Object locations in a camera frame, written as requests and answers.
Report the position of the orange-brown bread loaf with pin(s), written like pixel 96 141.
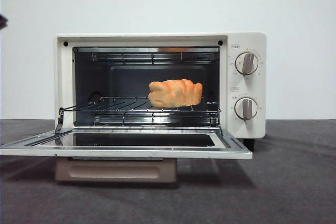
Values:
pixel 176 93

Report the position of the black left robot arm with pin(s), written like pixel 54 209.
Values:
pixel 2 21

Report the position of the cream Toshiba toaster oven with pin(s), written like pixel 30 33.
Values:
pixel 258 129

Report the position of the cream timer knob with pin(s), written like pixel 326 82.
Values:
pixel 245 108

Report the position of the cream temperature knob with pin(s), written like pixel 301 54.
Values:
pixel 246 63

